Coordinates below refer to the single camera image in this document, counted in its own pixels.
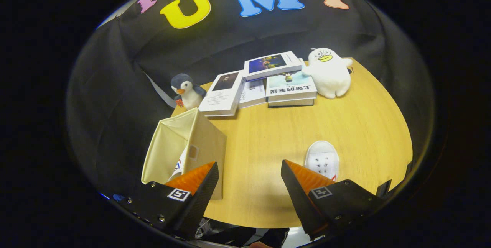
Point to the book with pale blue cover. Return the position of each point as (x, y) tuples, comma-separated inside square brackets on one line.
[(289, 87)]

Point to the grey penguin plush toy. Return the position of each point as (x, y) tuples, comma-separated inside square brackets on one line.
[(188, 91)]

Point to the white striped canvas shoe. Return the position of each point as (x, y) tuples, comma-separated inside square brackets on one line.
[(179, 167), (322, 156)]

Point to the white duck plush toy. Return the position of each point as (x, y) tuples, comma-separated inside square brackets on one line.
[(330, 77)]

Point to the plain white book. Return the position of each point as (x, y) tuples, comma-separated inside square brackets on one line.
[(252, 92)]

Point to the beige fabric storage box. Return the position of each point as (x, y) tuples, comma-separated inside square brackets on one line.
[(207, 137)]

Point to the book with dark blue picture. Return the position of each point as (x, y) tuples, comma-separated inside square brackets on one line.
[(268, 64)]

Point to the white book with portrait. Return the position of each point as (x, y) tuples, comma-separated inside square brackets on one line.
[(222, 94)]

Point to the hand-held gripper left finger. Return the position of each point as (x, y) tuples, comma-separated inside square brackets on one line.
[(197, 206)]

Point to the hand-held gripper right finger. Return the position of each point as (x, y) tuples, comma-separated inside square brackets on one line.
[(301, 206)]

